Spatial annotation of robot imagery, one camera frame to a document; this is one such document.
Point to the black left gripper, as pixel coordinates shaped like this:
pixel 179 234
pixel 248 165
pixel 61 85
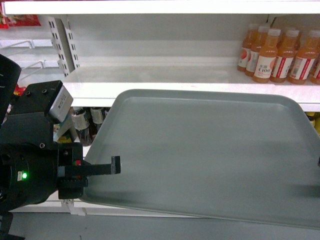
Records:
pixel 29 174

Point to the grey metal tray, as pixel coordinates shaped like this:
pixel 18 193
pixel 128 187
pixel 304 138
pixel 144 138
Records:
pixel 234 156

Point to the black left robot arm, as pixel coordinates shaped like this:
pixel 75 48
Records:
pixel 24 119

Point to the dark soda bottle middle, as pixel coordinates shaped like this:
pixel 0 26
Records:
pixel 98 115

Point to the dark soda bottle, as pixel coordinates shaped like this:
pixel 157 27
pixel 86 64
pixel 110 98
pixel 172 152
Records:
pixel 98 115
pixel 81 124

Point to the dark soda bottle left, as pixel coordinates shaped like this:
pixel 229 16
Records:
pixel 81 124

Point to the white middle shelf board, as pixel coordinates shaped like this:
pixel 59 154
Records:
pixel 99 86

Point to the white shelf board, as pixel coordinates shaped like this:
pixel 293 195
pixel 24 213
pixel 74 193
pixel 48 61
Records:
pixel 99 86
pixel 50 7

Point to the white slotted shelf upright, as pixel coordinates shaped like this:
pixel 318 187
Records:
pixel 64 43

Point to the red chili snack bag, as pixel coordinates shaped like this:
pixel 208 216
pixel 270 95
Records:
pixel 24 20

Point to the orange juice bottle front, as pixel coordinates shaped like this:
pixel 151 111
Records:
pixel 267 57

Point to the white upper shelf board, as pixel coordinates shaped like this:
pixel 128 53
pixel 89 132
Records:
pixel 50 7

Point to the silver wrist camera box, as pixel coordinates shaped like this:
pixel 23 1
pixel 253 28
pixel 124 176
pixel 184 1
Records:
pixel 61 106

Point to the white wire hook lower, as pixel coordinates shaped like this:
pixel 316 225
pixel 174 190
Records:
pixel 34 66

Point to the white wire hook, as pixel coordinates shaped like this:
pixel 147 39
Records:
pixel 34 66
pixel 24 44

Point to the white wire hook upper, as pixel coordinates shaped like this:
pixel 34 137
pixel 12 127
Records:
pixel 24 44

